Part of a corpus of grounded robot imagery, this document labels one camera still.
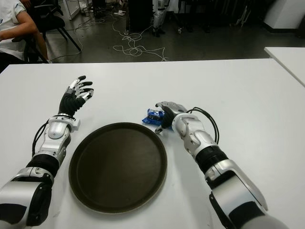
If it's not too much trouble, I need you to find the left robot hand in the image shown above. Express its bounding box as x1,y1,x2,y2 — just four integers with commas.
58,75,94,117

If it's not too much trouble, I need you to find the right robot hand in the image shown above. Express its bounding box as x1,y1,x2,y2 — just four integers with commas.
154,101,189,135

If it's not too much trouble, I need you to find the blue Oreo cookie package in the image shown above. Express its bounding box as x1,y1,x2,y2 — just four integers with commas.
141,107,173,131

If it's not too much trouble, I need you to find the round brown tray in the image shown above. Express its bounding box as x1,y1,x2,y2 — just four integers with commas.
68,122,168,213

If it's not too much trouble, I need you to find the black office chair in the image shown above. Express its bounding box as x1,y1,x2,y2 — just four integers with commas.
11,0,81,64

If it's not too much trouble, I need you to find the white low cabinet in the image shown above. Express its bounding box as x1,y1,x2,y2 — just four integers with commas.
57,0,81,21

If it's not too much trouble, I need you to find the seated person white shirt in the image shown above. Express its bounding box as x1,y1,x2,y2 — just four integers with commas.
0,0,51,72

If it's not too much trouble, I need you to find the black wheeled cabinet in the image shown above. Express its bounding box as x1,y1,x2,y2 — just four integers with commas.
127,0,155,33

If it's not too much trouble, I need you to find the white side table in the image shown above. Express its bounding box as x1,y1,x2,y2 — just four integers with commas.
264,46,305,87

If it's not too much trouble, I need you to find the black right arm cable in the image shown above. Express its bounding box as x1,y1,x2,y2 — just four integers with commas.
187,107,220,145

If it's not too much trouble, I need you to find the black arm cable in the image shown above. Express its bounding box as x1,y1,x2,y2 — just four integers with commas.
32,120,52,156
187,107,220,145

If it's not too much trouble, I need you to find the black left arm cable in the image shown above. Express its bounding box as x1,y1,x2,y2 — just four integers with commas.
32,120,52,156

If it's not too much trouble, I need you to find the white tangled floor cable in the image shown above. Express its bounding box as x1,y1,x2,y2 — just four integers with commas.
112,14,169,62

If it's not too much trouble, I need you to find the white pedestal black base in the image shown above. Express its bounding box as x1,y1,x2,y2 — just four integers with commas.
263,0,305,33

